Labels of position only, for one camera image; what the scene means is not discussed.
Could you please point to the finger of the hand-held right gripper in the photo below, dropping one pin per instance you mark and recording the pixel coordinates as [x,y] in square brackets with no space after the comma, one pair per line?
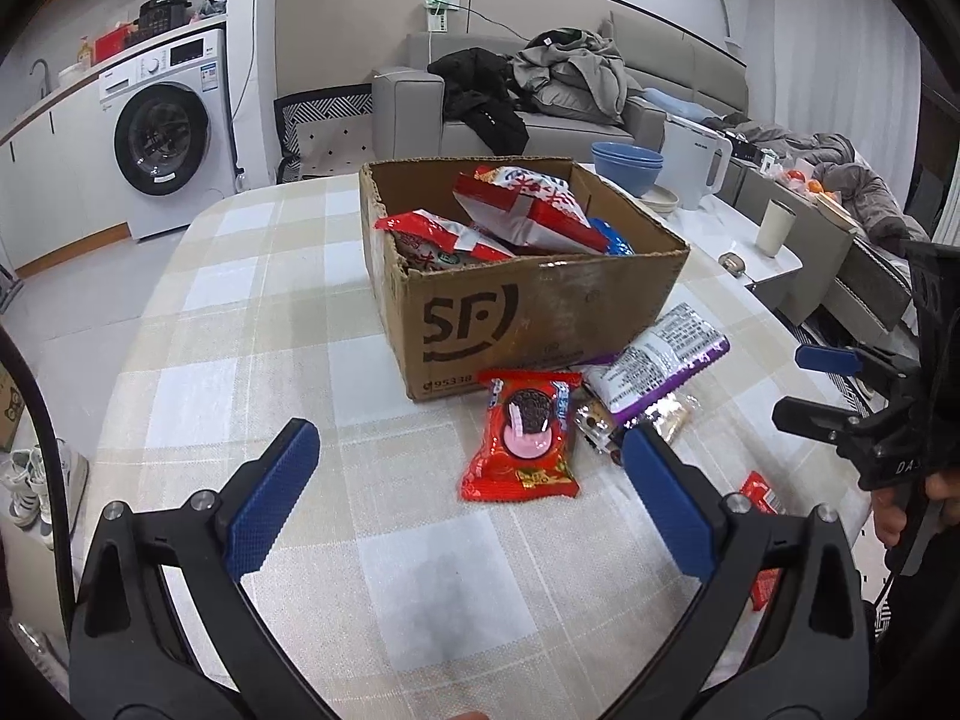
[814,416]
[825,358]

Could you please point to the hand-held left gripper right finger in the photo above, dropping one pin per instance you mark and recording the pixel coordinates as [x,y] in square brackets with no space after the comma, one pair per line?
[667,499]

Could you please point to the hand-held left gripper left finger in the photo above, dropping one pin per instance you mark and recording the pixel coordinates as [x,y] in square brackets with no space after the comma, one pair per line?
[274,495]

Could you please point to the clear cracker packet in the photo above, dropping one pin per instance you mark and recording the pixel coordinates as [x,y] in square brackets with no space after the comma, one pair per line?
[671,412]

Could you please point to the small shiny red packet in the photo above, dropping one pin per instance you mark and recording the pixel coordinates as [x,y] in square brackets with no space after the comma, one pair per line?
[757,493]

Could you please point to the purple and white snack packet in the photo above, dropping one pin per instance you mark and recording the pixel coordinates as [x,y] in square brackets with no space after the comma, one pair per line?
[652,360]

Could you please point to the red cookie packet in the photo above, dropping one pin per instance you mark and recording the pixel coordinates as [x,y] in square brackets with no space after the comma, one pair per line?
[517,457]

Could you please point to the brown cardboard box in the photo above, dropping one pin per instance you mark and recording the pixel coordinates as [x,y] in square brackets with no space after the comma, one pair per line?
[525,315]

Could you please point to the blue cookie packet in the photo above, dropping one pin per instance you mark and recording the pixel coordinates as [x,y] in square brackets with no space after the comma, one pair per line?
[611,236]

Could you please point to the large red snack bag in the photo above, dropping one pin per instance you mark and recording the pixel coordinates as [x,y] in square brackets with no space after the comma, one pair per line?
[532,210]

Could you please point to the person's right forearm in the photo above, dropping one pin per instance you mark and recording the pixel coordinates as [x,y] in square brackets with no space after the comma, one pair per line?
[930,592]

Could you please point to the person's right hand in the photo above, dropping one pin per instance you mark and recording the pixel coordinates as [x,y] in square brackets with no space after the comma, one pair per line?
[889,516]

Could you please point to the person's left hand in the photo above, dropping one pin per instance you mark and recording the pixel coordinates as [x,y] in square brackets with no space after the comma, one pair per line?
[469,716]

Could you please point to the cream cup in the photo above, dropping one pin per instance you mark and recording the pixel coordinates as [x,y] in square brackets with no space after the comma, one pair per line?
[772,229]

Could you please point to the beige food container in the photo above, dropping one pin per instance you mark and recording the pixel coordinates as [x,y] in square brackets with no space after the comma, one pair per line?
[834,208]

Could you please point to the grey coat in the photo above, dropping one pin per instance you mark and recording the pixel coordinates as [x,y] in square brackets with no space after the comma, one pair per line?
[862,187]

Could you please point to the white marble coffee table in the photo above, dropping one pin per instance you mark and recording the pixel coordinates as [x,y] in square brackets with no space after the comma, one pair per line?
[742,232]

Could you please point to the white sneaker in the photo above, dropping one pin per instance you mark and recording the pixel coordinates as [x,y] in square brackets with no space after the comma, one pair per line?
[19,487]
[67,480]

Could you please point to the black box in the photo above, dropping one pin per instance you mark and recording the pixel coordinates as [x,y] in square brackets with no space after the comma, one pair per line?
[742,146]

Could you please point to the white electric kettle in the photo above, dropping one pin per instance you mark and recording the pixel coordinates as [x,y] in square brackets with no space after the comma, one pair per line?
[690,165]

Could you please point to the printed cardboard box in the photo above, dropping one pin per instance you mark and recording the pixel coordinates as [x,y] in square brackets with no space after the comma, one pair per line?
[9,412]

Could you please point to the white curtain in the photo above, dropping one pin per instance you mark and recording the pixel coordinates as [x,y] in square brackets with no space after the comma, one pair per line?
[832,52]

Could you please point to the light blue pillow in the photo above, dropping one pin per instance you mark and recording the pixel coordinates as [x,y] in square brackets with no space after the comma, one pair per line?
[671,101]

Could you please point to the red and white snack bag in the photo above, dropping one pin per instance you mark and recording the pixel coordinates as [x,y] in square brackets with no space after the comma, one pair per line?
[435,232]

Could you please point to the clear plastic bottle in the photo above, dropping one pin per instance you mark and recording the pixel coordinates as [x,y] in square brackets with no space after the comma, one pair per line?
[240,180]

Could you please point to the patterned black and white chair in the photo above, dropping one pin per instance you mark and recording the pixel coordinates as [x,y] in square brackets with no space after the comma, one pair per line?
[330,139]

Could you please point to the white washing machine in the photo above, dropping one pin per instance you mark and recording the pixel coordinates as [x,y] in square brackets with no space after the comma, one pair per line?
[165,135]

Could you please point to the grey clothes pile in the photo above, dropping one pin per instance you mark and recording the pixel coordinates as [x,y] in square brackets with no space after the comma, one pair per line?
[577,75]

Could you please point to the white kitchen counter cabinet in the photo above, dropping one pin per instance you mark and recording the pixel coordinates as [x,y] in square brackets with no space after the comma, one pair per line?
[52,165]

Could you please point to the grey sofa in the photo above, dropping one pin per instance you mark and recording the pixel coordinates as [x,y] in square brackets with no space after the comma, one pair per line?
[409,112]

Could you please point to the black jacket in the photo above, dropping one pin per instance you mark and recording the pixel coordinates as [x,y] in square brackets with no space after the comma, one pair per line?
[480,105]

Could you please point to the dark kitchen faucet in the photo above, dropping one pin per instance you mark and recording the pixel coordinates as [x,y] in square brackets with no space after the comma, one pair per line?
[46,82]

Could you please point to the red box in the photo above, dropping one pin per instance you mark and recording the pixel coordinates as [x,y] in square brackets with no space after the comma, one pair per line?
[116,45]

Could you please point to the yellow bottle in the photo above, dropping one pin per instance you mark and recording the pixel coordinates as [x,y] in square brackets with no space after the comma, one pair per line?
[85,54]

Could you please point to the black pressure cooker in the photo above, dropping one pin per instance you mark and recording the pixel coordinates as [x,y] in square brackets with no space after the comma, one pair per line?
[165,11]

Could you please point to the wall socket with charger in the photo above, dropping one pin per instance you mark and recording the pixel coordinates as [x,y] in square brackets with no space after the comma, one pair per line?
[442,15]

